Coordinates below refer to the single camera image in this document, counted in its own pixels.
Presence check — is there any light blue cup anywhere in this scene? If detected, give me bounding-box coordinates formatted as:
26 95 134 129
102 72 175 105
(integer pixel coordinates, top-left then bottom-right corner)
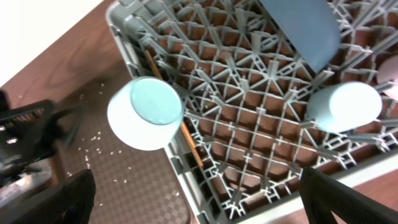
307 82 382 133

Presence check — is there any brown serving tray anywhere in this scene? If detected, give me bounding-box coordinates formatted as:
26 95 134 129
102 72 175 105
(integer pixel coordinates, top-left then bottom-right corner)
55 75 192 224

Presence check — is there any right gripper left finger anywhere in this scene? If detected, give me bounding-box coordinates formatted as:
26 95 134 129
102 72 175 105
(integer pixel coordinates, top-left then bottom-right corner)
1 169 96 224

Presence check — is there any pink white cup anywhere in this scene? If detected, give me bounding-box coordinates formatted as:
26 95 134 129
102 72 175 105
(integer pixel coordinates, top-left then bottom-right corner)
376 55 397 100

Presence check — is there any long wooden chopstick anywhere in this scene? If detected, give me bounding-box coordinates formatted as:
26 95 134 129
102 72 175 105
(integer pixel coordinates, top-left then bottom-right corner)
145 50 203 167

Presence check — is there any dark blue plate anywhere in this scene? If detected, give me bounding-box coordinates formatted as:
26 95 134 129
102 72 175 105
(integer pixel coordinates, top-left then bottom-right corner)
260 0 341 72

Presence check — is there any light blue rice bowl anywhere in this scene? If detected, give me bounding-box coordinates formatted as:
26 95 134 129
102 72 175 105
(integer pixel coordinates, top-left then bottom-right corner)
107 77 183 151

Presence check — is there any grey dishwasher rack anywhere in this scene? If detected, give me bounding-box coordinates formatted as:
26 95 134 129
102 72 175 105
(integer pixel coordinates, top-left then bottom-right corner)
106 0 397 223

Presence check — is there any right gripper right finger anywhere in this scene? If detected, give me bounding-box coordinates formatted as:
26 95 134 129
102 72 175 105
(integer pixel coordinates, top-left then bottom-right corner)
299 167 397 224

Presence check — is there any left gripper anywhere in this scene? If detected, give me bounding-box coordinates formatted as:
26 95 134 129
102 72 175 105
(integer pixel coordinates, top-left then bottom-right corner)
1 90 83 184

